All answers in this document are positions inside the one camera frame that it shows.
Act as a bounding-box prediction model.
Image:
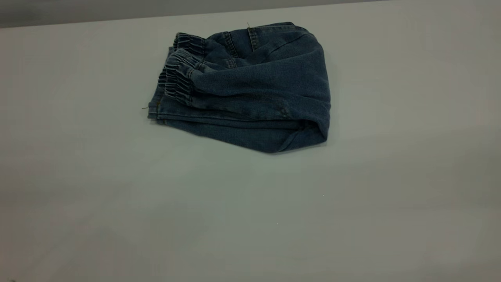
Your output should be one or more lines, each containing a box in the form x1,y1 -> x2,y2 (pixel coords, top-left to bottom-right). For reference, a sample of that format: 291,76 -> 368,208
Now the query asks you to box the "blue denim shorts basketball print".
142,22 -> 332,154

